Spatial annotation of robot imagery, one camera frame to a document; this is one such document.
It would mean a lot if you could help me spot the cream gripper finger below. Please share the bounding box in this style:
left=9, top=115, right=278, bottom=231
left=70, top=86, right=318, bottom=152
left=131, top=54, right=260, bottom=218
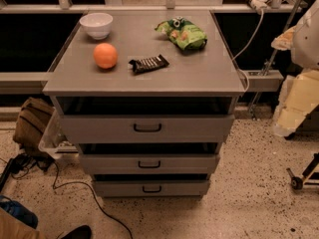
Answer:
left=271, top=26, right=295, bottom=51
left=273, top=69, right=319, bottom=136

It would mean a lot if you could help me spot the grey top drawer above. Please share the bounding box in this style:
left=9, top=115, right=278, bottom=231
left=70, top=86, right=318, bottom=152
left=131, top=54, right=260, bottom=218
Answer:
left=60, top=115, right=234, bottom=143

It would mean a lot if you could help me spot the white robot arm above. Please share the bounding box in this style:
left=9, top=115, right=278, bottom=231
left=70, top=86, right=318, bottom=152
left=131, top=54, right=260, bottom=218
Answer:
left=271, top=0, right=319, bottom=137

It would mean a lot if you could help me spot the grey drawer cabinet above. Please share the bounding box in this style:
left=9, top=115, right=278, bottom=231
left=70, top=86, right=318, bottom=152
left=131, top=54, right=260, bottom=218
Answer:
left=44, top=10, right=244, bottom=182

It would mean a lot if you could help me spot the grey middle drawer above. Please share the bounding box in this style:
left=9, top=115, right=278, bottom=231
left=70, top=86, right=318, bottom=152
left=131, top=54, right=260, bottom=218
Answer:
left=79, top=154, right=220, bottom=175

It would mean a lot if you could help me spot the metal tripod pole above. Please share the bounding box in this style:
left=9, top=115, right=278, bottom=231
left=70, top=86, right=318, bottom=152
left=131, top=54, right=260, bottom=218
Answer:
left=247, top=0, right=311, bottom=120

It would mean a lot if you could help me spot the black wheeled stand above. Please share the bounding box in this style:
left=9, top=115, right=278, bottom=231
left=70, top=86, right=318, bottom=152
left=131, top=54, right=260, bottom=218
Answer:
left=287, top=153, right=319, bottom=190

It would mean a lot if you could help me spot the green chip bag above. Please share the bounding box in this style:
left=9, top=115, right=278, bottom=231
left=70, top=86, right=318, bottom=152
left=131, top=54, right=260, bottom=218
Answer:
left=155, top=17, right=207, bottom=51

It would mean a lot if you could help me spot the black chocolate bar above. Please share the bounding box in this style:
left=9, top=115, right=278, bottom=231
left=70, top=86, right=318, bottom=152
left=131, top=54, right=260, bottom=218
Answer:
left=129, top=55, right=169, bottom=74

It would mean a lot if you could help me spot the orange fruit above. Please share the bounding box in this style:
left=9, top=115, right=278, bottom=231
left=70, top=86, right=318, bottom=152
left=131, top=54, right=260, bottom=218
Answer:
left=93, top=43, right=118, bottom=69

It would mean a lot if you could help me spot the white bowl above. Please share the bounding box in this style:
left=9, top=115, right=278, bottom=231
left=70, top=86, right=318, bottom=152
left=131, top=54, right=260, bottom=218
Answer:
left=80, top=13, right=113, bottom=40

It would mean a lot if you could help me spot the clear plastic bin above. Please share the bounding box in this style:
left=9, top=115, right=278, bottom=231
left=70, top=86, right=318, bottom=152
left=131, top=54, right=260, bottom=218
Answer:
left=38, top=112, right=77, bottom=159

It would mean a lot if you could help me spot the brown bag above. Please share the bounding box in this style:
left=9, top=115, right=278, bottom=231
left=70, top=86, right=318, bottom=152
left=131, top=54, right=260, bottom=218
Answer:
left=13, top=98, right=54, bottom=158

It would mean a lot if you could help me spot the blue bag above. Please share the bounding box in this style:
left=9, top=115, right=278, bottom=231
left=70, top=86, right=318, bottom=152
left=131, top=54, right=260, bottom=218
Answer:
left=0, top=195, right=38, bottom=229

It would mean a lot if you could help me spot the white cable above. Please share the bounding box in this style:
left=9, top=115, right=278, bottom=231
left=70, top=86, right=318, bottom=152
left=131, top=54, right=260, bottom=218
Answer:
left=231, top=8, right=265, bottom=94

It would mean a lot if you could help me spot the black floor cable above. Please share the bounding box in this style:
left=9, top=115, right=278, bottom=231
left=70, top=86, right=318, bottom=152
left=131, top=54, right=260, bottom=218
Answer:
left=0, top=152, right=134, bottom=239

